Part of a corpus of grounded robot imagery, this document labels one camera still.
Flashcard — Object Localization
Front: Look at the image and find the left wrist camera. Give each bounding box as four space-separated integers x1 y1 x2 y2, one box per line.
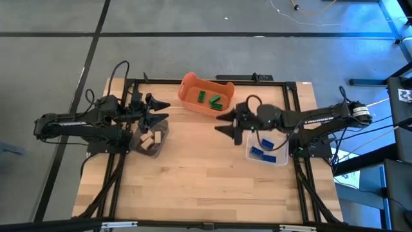
130 91 144 112

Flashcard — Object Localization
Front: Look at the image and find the metal cart frame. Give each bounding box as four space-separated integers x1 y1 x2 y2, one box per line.
378 0 412 62

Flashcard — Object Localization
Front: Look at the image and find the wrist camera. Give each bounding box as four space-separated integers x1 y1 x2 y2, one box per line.
130 91 144 112
238 103 256 122

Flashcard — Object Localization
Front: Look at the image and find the black white marker tag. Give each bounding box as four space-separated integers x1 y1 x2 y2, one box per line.
398 88 412 103

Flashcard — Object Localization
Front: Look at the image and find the black floor bar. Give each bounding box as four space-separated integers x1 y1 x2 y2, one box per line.
349 61 412 87

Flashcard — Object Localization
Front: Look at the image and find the white floor cable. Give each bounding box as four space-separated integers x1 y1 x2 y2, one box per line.
269 0 342 28

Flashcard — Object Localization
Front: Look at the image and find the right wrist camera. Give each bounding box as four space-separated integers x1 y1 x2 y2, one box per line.
238 103 256 122

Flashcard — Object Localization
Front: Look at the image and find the black panel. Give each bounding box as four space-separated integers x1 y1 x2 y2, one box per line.
384 159 412 231
386 75 412 164

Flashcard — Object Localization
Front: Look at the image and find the black crossbeam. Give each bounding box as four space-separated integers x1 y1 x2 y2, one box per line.
0 218 412 232

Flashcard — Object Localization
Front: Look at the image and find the smoky grey transparent bin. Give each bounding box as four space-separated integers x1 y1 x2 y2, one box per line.
130 119 169 159

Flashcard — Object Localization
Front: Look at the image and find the silver metal bracket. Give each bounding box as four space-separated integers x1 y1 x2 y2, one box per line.
279 224 318 232
101 220 138 230

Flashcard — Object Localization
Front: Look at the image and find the black mounting bar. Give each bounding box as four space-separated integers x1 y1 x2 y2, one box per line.
214 73 274 82

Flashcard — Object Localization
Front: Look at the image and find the yellow floor cable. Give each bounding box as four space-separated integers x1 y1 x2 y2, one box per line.
289 0 338 16

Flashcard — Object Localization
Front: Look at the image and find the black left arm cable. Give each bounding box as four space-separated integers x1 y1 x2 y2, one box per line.
85 60 130 113

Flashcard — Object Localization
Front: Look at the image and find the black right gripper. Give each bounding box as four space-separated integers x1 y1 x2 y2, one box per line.
214 102 286 146

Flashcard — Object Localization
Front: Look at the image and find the black diagonal bar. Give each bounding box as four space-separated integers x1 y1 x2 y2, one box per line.
333 143 397 177

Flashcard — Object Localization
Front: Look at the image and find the black cable sleeve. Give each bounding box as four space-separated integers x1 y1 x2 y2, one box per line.
294 157 344 225
75 153 125 220

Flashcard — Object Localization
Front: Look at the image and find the black right shoulder cable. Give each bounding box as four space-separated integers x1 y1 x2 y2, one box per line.
338 85 351 104

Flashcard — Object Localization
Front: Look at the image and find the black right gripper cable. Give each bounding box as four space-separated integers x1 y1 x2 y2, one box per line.
246 94 290 152

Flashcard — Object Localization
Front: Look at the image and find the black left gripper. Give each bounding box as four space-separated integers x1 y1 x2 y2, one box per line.
101 92 171 130

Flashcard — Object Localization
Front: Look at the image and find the black aluminium table frame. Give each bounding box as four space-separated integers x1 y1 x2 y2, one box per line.
96 77 318 225

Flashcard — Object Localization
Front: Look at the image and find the orange plastic bin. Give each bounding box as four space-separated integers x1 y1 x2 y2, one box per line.
177 72 236 118

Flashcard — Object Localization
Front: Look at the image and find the black blue cable bundle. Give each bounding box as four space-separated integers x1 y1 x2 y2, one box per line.
331 124 400 165

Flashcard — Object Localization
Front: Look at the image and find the clear plastic bin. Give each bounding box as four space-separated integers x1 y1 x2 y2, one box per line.
245 130 290 167

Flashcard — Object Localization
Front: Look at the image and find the white printed paper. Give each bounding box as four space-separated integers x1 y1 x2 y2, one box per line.
331 147 361 189

